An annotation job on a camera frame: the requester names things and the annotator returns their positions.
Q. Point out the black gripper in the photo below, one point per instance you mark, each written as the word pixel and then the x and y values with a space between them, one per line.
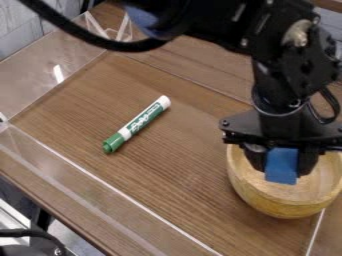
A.
pixel 259 131

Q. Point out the blue foam block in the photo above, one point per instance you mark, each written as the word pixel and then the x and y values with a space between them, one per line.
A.
pixel 281 166

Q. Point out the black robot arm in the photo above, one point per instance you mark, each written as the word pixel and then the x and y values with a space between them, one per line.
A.
pixel 296 65

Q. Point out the brown wooden bowl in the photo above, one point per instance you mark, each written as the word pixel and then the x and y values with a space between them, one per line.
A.
pixel 281 200

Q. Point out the green white dry-erase marker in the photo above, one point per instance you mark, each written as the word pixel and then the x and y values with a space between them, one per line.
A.
pixel 113 143

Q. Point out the clear acrylic tray wall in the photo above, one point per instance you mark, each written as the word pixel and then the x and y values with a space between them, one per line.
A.
pixel 157 198

